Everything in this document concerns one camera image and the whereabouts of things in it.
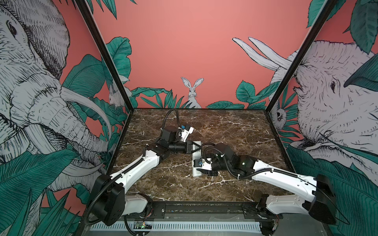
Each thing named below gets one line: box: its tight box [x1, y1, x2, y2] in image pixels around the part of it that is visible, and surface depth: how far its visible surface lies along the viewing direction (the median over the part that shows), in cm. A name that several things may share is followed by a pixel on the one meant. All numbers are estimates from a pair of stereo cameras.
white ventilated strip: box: [90, 221, 263, 232], surface depth 71 cm
